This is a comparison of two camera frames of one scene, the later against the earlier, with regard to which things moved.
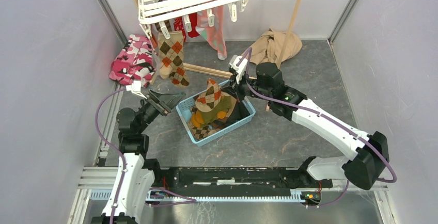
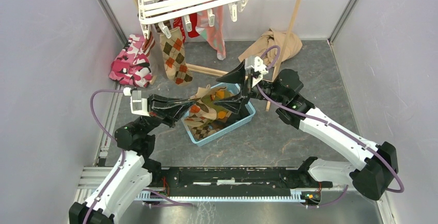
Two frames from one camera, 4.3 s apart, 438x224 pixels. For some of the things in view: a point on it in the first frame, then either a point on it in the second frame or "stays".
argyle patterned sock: (206, 102) -> (199, 111)
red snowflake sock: (178, 26) stays
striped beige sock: (154, 34) -> (148, 46)
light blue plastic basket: (185, 110) stays
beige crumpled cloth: (269, 46) stays
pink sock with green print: (214, 35) stays
